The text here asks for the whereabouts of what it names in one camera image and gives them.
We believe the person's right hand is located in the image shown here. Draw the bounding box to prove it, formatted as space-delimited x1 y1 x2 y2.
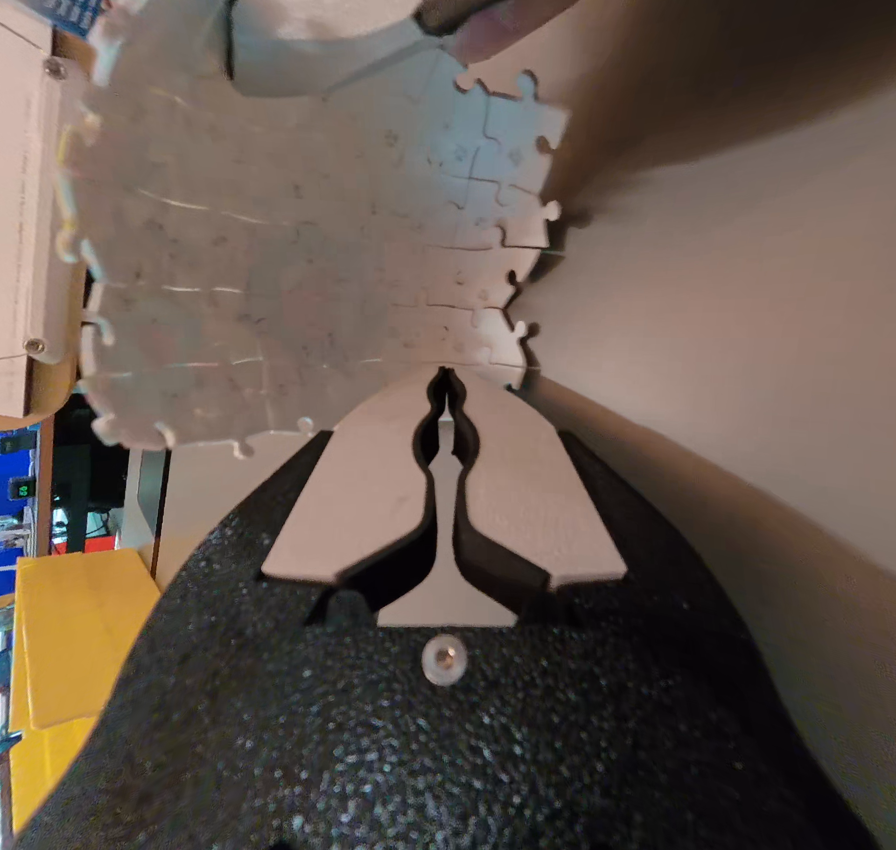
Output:
448 1 541 68

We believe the assembled white puzzle ball shell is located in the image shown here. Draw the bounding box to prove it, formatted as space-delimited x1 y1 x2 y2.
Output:
56 0 573 460

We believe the white instruction board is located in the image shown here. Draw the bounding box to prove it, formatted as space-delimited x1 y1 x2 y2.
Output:
0 0 90 418

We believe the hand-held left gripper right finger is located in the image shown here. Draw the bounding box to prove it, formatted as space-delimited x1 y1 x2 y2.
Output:
448 365 629 613

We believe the yellow plastic bin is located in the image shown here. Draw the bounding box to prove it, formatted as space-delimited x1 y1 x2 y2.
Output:
7 549 163 838

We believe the blue storage bin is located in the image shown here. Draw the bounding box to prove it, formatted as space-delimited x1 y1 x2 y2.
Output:
0 426 43 595

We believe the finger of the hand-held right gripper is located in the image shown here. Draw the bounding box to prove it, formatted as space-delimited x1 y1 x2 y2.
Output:
225 0 466 100

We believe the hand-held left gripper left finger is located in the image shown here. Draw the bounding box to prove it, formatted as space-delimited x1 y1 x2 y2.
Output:
261 365 449 613

